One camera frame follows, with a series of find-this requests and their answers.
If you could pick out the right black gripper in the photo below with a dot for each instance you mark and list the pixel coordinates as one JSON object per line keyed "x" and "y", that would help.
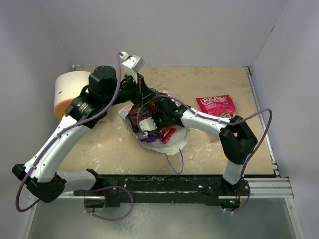
{"x": 154, "y": 117}

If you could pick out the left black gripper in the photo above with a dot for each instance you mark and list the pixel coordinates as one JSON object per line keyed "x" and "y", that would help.
{"x": 142, "y": 93}

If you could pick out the checkered paper bag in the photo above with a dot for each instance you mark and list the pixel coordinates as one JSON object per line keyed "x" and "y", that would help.
{"x": 176, "y": 144}

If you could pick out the pink chips bag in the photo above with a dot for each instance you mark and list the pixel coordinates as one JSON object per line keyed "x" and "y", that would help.
{"x": 220, "y": 106}

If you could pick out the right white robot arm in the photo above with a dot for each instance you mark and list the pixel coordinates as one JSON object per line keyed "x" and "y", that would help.
{"x": 237, "y": 140}

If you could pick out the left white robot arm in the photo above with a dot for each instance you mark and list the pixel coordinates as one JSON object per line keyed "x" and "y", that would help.
{"x": 40, "y": 175}

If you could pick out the assorted candy packets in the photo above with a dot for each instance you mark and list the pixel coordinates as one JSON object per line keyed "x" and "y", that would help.
{"x": 135, "y": 113}

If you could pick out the small red candy packet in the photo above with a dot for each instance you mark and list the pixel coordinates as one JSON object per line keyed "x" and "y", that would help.
{"x": 167, "y": 134}

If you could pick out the purple snack packet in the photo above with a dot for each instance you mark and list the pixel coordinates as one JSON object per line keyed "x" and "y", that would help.
{"x": 150, "y": 138}

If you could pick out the cream and orange cylinder box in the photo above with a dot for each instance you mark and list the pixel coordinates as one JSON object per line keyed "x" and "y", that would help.
{"x": 67, "y": 87}

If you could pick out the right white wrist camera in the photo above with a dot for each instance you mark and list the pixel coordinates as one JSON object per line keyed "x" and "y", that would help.
{"x": 147, "y": 125}

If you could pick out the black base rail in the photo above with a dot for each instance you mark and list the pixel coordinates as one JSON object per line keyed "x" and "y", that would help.
{"x": 211, "y": 190}

